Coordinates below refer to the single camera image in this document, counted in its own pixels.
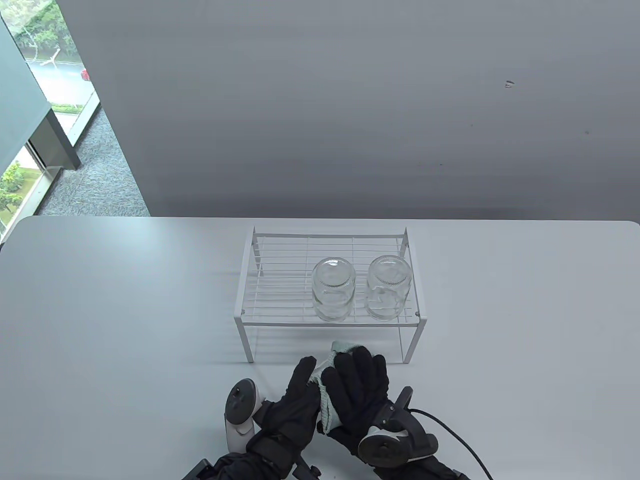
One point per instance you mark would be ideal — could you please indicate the person's right hand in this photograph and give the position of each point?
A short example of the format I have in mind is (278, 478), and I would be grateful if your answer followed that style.
(357, 395)

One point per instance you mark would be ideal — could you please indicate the person's left hand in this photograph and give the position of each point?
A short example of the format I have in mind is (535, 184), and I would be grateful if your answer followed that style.
(290, 405)

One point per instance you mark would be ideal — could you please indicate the green fish scale cleaning cloth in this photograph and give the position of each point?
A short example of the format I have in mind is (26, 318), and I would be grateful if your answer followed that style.
(325, 410)

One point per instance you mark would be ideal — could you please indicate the clear glass jar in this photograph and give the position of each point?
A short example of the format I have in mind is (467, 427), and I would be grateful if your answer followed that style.
(387, 290)
(333, 290)

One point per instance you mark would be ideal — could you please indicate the person's right forearm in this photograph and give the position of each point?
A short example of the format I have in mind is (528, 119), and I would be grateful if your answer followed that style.
(430, 470)

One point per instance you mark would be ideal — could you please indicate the black forearm battery box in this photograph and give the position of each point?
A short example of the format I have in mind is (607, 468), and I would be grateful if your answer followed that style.
(197, 470)

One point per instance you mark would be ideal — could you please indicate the person's left forearm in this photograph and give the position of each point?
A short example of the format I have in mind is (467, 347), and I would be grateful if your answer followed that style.
(250, 462)

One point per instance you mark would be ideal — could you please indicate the grey left hand controller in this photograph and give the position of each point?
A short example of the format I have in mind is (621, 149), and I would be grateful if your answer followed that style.
(240, 405)

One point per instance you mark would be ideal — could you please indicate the grey window pillar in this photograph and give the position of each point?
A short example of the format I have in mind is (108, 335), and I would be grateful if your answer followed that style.
(30, 110)

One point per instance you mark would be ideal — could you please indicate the glass window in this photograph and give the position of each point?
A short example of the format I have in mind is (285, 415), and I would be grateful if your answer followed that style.
(55, 55)

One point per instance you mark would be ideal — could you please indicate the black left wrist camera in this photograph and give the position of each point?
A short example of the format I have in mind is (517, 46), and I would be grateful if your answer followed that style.
(305, 470)

